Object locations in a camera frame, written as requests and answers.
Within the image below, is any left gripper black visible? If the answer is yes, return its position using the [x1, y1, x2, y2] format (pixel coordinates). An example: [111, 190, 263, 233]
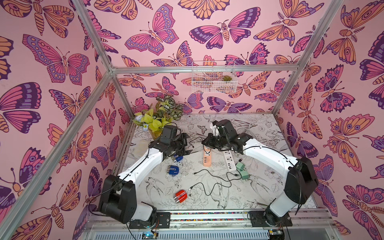
[170, 133, 193, 156]

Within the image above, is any black usb cable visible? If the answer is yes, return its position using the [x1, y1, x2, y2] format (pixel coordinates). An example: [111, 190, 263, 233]
[193, 168, 242, 184]
[187, 175, 235, 197]

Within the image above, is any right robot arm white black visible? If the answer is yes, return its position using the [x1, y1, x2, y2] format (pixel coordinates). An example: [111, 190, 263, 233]
[202, 120, 319, 227]

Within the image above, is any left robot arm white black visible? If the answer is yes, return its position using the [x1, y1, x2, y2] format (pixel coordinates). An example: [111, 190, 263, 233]
[98, 125, 192, 227]

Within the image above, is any orange power strip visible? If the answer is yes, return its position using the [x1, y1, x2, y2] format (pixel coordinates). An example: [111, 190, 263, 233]
[203, 146, 212, 168]

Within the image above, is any white power strip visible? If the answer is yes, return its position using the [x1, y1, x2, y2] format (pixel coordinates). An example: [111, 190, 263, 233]
[224, 151, 237, 172]

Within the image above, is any amber glass vase with plants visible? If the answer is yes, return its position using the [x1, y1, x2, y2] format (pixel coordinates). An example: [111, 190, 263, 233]
[133, 96, 184, 139]

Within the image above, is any green charger adapter lower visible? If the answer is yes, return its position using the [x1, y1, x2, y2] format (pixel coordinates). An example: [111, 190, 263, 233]
[239, 170, 250, 180]

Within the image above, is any small green succulent plant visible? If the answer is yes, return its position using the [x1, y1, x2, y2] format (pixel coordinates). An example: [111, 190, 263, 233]
[222, 75, 233, 82]

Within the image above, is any white wire wall basket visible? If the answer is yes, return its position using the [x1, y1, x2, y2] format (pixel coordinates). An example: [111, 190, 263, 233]
[191, 65, 238, 95]

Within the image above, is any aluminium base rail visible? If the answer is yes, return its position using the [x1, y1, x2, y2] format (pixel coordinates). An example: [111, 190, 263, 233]
[81, 209, 342, 240]

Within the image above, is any aluminium cage frame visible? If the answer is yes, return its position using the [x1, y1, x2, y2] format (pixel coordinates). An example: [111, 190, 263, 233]
[0, 0, 346, 240]

